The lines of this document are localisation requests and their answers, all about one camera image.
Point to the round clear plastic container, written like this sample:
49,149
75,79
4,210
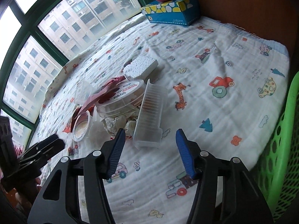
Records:
119,100

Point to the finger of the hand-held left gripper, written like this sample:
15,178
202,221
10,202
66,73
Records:
35,161
49,143

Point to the red snack wrapper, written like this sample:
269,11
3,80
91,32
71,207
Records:
102,92

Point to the white paper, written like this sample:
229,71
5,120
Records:
116,123

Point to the green window frame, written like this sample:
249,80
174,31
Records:
35,31

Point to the printed white blanket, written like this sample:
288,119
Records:
210,112

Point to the small red wrapper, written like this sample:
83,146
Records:
72,121

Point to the brown wooden cabinet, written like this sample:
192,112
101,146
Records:
245,2

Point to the small white lidded cup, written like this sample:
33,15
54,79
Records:
81,126

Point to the blue patterned tissue box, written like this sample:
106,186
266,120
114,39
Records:
168,12

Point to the green perforated plastic basket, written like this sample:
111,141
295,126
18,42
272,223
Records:
282,144

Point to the clear rectangular plastic box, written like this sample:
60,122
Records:
150,114

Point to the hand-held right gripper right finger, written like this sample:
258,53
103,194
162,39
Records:
184,151

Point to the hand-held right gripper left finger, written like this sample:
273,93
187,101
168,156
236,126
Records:
116,147

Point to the clear plastic cup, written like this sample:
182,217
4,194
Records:
82,92

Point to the white foam block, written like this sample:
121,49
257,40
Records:
140,68

